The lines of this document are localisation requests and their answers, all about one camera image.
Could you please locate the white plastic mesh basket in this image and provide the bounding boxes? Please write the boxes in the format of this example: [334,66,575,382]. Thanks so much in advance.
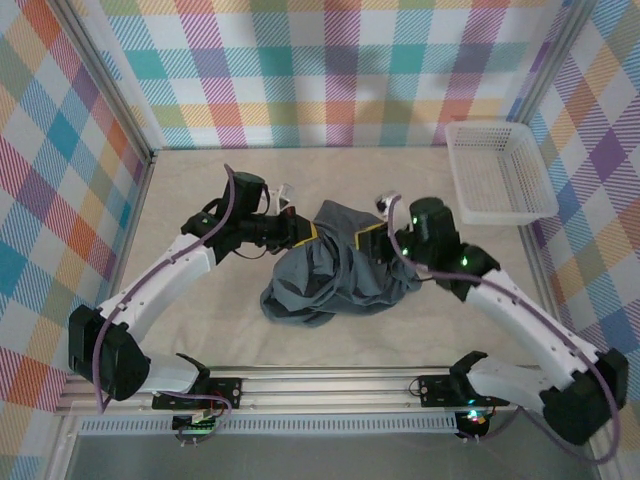
[443,121,560,226]

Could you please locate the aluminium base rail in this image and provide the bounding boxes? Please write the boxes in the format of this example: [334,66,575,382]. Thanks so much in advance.
[54,367,541,416]

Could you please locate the grey metal base panel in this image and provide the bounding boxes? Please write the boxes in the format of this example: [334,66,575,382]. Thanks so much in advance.
[64,432,614,480]

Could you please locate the grey t-shirt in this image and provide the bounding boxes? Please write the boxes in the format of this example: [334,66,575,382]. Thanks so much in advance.
[258,198,426,330]

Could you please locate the right circuit board with LED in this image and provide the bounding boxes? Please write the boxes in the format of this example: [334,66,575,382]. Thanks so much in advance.
[457,407,489,429]

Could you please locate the slotted grey cable duct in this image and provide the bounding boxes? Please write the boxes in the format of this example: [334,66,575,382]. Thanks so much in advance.
[77,413,461,435]

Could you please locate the green left circuit board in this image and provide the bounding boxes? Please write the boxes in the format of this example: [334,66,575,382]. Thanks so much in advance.
[172,407,224,436]

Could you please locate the aluminium side rail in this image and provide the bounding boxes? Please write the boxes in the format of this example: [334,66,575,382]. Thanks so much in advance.
[84,149,160,376]
[517,219,576,361]

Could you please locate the aluminium corner post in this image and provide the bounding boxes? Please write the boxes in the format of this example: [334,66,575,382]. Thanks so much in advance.
[504,0,604,126]
[54,0,159,164]

